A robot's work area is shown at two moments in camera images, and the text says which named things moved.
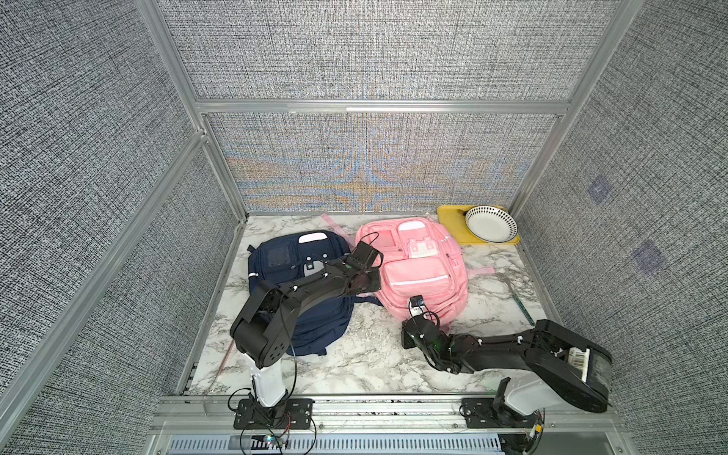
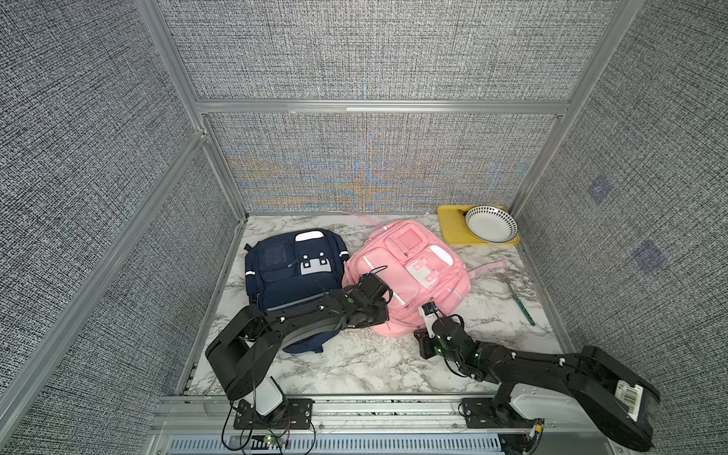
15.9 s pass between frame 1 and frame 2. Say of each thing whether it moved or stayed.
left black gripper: moved
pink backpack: moved
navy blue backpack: stayed
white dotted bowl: stayed
